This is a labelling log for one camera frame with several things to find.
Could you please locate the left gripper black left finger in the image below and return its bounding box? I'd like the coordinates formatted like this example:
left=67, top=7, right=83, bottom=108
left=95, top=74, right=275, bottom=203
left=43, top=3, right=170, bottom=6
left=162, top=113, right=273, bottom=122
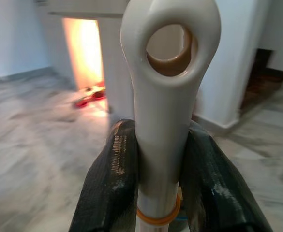
left=68, top=118, right=140, bottom=232

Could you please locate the orange rubber ring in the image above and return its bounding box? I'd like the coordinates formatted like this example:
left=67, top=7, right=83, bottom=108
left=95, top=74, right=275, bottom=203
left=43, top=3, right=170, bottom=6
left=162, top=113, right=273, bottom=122
left=136, top=195, right=182, bottom=223

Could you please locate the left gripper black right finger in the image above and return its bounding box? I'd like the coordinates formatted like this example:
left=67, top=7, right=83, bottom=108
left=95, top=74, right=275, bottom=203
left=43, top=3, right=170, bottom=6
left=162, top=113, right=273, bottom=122
left=179, top=120, right=275, bottom=232

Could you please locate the red slipper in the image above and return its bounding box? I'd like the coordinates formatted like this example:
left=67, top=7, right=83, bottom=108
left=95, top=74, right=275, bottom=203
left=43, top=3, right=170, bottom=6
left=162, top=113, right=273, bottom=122
left=89, top=83, right=107, bottom=100
left=74, top=97, right=90, bottom=110

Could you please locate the cream plastic broom handle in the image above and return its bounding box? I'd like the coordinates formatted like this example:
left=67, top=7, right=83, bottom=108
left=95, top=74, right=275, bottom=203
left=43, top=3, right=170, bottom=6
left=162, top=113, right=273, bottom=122
left=120, top=0, right=222, bottom=232

